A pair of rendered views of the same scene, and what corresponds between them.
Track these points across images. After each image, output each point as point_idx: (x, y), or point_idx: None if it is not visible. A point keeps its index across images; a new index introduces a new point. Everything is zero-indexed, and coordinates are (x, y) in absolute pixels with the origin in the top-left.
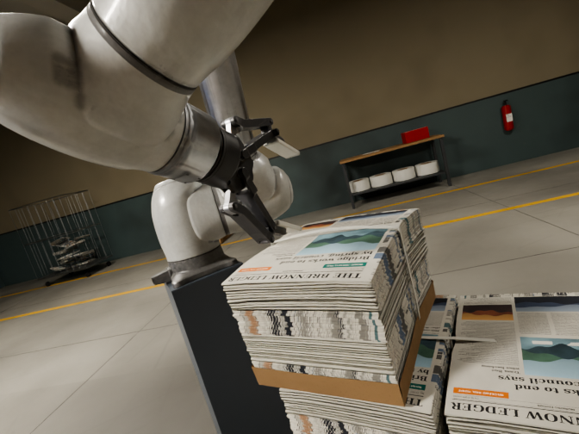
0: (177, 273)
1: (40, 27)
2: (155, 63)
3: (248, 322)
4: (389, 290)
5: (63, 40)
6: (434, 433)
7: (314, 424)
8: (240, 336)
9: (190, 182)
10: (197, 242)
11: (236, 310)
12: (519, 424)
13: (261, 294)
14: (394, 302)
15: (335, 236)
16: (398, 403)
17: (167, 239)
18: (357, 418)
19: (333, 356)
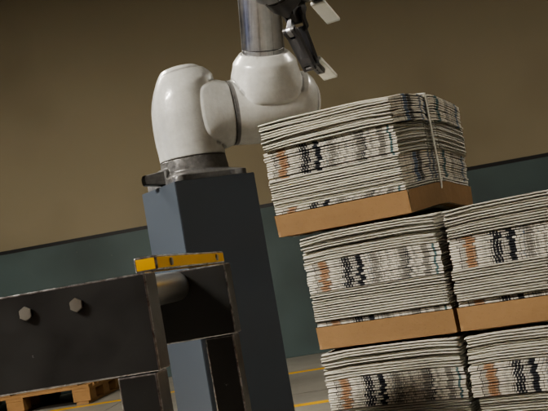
0: (175, 172)
1: None
2: None
3: (278, 165)
4: (407, 126)
5: None
6: (435, 235)
7: (332, 268)
8: (241, 260)
9: (205, 72)
10: (205, 137)
11: (268, 152)
12: (490, 202)
13: (296, 129)
14: (410, 138)
15: None
16: (407, 210)
17: (171, 130)
18: (373, 245)
19: (355, 180)
